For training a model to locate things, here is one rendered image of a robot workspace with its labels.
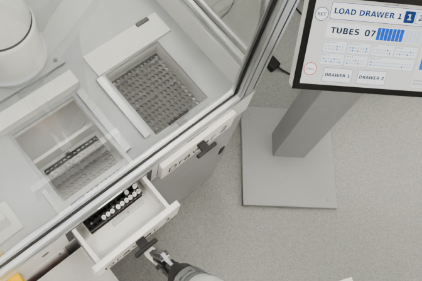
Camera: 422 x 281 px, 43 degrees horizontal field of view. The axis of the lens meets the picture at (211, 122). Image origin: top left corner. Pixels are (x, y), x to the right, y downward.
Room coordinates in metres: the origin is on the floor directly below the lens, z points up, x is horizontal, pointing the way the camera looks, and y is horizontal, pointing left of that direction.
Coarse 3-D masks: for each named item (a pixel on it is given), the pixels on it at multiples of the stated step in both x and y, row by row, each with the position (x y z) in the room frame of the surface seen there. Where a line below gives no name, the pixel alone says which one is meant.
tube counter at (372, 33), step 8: (368, 32) 1.02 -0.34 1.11; (376, 32) 1.03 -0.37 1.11; (384, 32) 1.04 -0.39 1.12; (392, 32) 1.05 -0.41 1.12; (400, 32) 1.06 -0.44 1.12; (408, 32) 1.07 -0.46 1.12; (416, 32) 1.08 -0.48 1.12; (376, 40) 1.02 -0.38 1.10; (384, 40) 1.03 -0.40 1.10; (392, 40) 1.04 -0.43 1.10; (400, 40) 1.05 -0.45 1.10; (408, 40) 1.06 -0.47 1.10; (416, 40) 1.07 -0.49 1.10
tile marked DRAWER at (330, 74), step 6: (324, 72) 0.91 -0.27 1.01; (330, 72) 0.91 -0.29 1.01; (336, 72) 0.92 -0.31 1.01; (342, 72) 0.93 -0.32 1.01; (348, 72) 0.93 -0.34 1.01; (324, 78) 0.90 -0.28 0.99; (330, 78) 0.90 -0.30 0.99; (336, 78) 0.91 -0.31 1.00; (342, 78) 0.92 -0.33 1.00; (348, 78) 0.92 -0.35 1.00
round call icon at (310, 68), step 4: (304, 64) 0.90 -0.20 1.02; (308, 64) 0.90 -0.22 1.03; (312, 64) 0.91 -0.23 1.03; (316, 64) 0.91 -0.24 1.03; (304, 68) 0.89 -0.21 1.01; (308, 68) 0.90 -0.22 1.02; (312, 68) 0.90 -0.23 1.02; (316, 68) 0.91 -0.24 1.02; (304, 72) 0.88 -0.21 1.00; (308, 72) 0.89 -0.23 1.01; (312, 72) 0.89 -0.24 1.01
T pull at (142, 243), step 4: (140, 240) 0.26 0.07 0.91; (144, 240) 0.26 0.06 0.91; (152, 240) 0.27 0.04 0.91; (156, 240) 0.27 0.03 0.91; (136, 244) 0.25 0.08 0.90; (140, 244) 0.25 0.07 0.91; (144, 244) 0.25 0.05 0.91; (148, 244) 0.26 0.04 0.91; (152, 244) 0.26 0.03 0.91; (140, 248) 0.24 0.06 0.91; (144, 248) 0.24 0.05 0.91; (148, 248) 0.25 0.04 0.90; (136, 252) 0.23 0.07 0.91; (140, 252) 0.23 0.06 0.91; (136, 256) 0.22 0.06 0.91
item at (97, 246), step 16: (144, 176) 0.44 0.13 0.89; (144, 192) 0.41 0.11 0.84; (128, 208) 0.35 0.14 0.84; (144, 208) 0.36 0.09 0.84; (160, 208) 0.38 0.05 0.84; (80, 224) 0.26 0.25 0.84; (128, 224) 0.30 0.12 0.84; (144, 224) 0.32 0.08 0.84; (80, 240) 0.21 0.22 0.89; (96, 240) 0.23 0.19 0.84; (112, 240) 0.24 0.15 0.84; (96, 256) 0.18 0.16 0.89
